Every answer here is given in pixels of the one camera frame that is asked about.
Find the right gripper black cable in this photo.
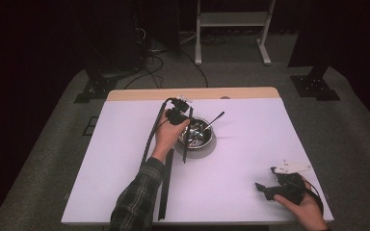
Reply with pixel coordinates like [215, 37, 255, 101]
[303, 179, 325, 216]

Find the dark equipment cabinet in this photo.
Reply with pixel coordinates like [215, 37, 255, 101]
[85, 0, 144, 74]

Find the person's left hand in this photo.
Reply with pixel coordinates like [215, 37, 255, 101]
[149, 115, 191, 165]

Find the stainless steel bowl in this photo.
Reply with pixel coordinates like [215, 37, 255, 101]
[176, 116, 214, 150]

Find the person's right hand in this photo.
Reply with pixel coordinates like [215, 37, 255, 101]
[273, 177, 330, 231]

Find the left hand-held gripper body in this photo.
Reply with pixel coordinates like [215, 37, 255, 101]
[164, 94, 194, 127]

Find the white table mat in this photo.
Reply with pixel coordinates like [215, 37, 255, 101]
[61, 97, 335, 224]

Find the black stand base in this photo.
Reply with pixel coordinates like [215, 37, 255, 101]
[73, 65, 119, 104]
[289, 65, 341, 102]

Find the black floor cable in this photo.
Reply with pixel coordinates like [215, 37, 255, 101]
[179, 50, 210, 89]
[123, 52, 165, 90]

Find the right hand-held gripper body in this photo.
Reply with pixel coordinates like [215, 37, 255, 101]
[267, 159, 312, 206]

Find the metal spoon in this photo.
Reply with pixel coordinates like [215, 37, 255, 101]
[191, 111, 225, 143]

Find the tangle of cables under desk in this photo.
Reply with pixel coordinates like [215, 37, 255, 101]
[200, 32, 237, 46]

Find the white desk frame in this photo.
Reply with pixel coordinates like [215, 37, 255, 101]
[194, 0, 277, 66]

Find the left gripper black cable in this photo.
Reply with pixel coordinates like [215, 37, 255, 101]
[139, 97, 176, 170]

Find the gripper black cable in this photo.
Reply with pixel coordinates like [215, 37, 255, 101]
[139, 97, 176, 170]
[303, 179, 325, 216]

